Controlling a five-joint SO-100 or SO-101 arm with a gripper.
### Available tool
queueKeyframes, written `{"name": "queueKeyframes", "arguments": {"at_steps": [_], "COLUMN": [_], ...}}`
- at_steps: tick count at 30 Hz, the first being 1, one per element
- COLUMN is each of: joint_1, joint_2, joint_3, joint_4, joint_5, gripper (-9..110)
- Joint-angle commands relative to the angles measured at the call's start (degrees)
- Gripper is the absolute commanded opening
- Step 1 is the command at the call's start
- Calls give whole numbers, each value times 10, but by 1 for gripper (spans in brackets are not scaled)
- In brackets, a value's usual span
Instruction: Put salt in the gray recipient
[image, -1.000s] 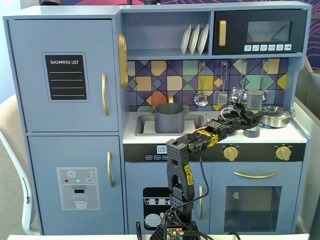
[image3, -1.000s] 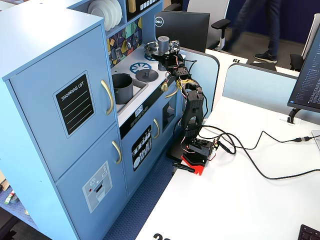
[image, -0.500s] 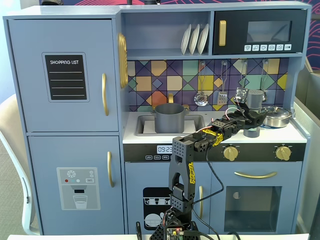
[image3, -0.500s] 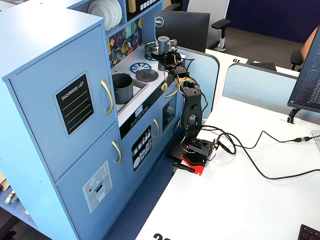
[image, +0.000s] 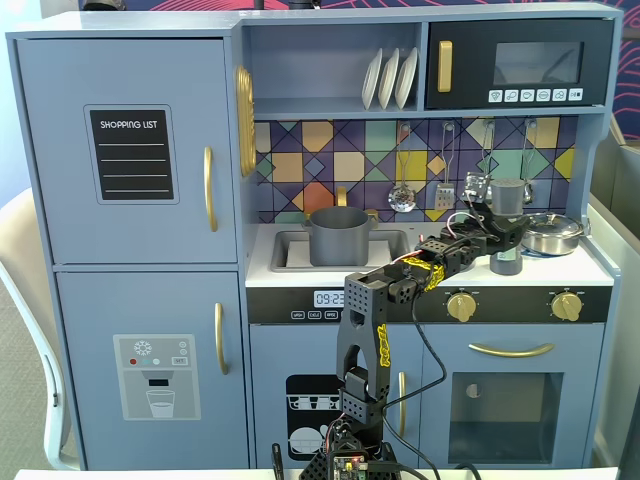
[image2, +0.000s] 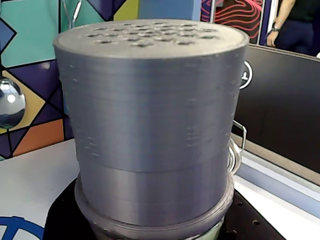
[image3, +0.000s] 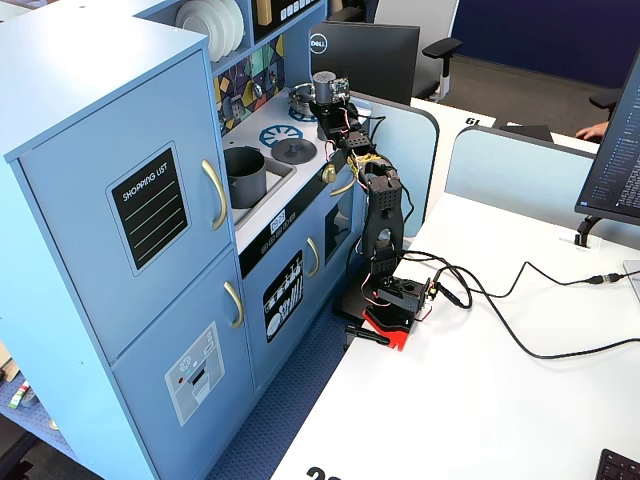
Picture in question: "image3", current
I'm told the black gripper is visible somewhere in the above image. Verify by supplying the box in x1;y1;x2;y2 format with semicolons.
307;100;361;134

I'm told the gray salt shaker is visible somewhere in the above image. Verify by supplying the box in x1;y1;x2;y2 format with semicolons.
312;69;337;145

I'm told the bare person hand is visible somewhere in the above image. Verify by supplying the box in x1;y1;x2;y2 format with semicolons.
574;121;611;142

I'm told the steel pot with lid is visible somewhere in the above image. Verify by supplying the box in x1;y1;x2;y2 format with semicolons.
288;83;317;114

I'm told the gray pot lid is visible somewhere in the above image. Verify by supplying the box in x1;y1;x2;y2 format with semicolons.
271;138;319;165

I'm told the gray sink basin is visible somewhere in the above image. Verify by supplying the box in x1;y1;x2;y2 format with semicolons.
224;154;298;226

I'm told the black Dell monitor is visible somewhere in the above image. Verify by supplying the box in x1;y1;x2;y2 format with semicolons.
308;20;421;106

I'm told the black microwave door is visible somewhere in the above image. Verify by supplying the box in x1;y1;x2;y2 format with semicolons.
252;0;326;44

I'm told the gray plastic pot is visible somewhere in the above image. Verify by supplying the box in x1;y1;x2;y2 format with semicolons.
223;146;268;210

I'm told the rounded desk divider panel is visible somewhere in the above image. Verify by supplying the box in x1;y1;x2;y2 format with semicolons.
349;91;441;239
444;125;640;251

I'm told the white toy plate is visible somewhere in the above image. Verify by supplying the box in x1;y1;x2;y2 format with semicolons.
227;0;246;51
174;0;224;62
209;0;236;59

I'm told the gray office chair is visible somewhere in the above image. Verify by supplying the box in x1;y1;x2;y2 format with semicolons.
372;0;464;101

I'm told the oven door with window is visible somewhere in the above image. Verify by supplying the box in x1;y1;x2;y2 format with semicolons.
319;169;362;326

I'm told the black table clamp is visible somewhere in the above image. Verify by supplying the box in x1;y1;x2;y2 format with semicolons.
343;323;391;349

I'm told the blue toy kitchen unit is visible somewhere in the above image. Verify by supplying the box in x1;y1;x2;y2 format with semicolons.
0;0;364;480

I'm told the cupboard door with dishwasher print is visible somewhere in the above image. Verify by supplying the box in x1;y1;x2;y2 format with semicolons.
242;212;329;391

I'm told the fridge door with shopping list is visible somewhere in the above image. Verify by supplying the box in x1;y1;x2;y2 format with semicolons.
17;48;236;365

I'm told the computer monitor with code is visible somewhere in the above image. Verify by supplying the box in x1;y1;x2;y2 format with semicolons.
573;47;640;250

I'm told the freezer door with dispenser print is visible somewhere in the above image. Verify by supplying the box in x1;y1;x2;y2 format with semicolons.
110;247;257;480

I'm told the silver laptop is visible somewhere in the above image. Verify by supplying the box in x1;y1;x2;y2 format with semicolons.
622;258;640;305

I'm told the green and white tube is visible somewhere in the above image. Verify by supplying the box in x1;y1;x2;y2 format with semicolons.
7;379;30;410

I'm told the black keyboard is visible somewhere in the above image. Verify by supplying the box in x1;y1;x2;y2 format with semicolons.
594;448;640;480

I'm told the gold oven door handle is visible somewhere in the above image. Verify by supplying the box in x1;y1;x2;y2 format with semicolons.
329;174;358;198

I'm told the black camera cable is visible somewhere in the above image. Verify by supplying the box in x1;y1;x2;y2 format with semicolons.
369;114;417;236

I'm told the gold fridge door handle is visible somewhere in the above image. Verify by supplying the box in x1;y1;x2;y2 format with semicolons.
201;159;229;232

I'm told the gold cupboard door handle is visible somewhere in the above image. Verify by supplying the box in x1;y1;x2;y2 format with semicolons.
306;236;321;279

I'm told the gold freezer door handle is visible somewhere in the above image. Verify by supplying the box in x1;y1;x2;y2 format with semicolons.
223;281;246;330

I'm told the robot arm base plate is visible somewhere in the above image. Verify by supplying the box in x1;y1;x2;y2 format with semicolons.
332;274;434;352

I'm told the black usb cable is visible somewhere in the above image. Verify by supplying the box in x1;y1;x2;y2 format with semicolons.
399;249;640;301

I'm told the black power cable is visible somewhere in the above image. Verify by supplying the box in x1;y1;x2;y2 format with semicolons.
434;264;640;361

